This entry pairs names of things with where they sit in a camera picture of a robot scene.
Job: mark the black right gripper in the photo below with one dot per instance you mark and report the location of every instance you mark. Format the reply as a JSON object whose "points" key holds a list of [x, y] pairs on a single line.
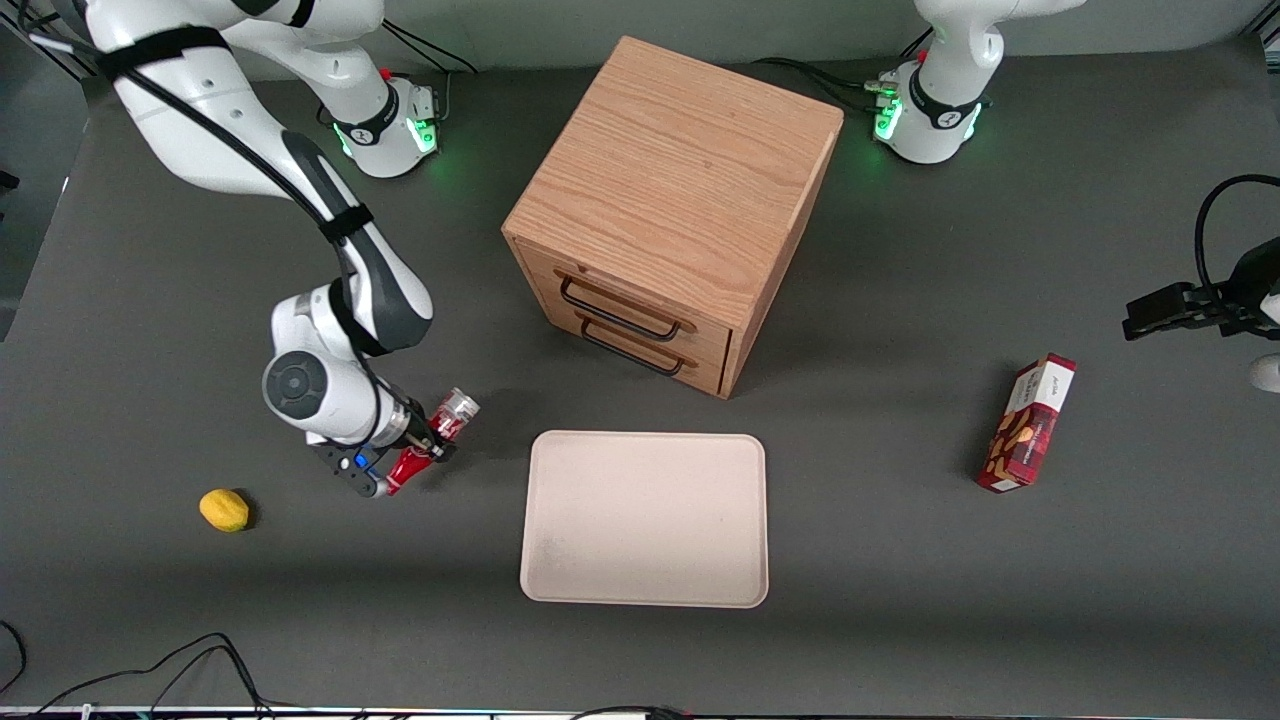
{"points": [[421, 428]]}

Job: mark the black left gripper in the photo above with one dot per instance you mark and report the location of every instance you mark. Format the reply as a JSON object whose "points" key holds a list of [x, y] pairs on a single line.
{"points": [[1242, 291]]}

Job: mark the red coca-cola bottle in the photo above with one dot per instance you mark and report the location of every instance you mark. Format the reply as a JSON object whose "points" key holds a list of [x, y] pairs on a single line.
{"points": [[455, 412]]}

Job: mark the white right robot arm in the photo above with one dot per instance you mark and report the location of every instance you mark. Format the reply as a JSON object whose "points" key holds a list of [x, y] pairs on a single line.
{"points": [[200, 110]]}

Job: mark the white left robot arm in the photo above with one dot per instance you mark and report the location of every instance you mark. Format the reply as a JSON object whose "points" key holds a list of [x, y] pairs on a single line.
{"points": [[940, 100]]}

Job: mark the beige rectangular plastic tray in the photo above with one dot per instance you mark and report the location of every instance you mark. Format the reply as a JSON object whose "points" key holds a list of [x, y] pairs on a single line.
{"points": [[645, 520]]}

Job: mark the red snack box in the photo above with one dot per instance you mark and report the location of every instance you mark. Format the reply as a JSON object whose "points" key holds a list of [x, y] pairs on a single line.
{"points": [[1028, 425]]}

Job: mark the yellow lemon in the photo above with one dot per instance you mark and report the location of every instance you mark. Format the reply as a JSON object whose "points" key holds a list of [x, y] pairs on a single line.
{"points": [[225, 510]]}

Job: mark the wooden drawer cabinet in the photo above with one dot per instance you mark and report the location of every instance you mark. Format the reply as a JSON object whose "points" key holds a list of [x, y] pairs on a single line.
{"points": [[670, 200]]}

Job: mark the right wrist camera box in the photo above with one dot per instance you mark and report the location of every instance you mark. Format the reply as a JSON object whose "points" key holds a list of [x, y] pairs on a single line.
{"points": [[345, 465]]}

